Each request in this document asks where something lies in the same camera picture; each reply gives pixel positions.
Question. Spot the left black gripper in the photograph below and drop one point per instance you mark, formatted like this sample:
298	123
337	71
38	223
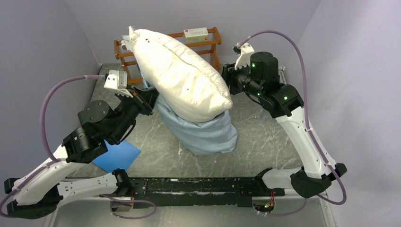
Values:
145	99

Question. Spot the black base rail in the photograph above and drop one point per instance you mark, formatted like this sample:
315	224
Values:
168	192

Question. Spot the white box with red label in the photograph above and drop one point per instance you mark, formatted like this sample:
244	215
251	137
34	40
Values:
196	35

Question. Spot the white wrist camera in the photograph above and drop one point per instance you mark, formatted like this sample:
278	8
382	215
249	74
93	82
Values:
116	81
244	53

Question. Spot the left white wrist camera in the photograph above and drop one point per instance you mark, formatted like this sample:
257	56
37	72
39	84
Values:
116	81

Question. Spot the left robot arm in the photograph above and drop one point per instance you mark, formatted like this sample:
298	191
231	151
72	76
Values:
44	190

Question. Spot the wooden shelf rack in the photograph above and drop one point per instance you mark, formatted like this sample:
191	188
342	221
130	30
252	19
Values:
206	46

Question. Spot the aluminium table edge rail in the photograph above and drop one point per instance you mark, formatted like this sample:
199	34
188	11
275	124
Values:
282	75

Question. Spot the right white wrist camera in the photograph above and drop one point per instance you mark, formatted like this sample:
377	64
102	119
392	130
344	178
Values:
244	53

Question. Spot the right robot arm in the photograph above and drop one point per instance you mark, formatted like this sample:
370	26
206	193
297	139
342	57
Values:
259	79

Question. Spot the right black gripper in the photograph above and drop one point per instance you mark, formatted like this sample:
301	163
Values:
229	74

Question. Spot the light blue pillowcase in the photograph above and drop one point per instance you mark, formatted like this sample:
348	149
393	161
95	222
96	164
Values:
200	131

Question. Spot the white pillow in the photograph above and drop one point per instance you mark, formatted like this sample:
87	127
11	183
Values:
159	54

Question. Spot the blue flat board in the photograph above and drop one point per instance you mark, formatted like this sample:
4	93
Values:
117	157

